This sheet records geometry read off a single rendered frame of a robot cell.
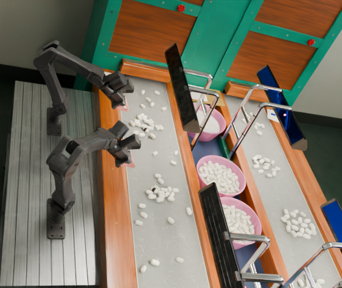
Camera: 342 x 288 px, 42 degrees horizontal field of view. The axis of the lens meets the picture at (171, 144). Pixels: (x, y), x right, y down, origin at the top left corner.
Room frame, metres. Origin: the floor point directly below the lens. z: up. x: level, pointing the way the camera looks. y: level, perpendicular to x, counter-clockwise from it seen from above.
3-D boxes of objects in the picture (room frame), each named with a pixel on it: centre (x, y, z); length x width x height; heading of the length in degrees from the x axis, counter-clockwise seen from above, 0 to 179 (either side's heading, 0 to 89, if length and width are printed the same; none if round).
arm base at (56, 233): (1.14, 0.30, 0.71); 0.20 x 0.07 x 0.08; 28
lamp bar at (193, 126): (1.86, 0.07, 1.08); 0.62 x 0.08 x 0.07; 25
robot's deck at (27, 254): (1.52, 0.22, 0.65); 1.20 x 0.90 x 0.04; 28
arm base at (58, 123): (1.67, 0.58, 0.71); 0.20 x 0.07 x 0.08; 28
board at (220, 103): (2.33, -0.02, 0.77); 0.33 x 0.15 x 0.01; 115
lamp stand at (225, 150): (2.06, -0.37, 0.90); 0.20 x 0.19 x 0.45; 25
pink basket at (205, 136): (2.13, -0.11, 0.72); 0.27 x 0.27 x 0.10
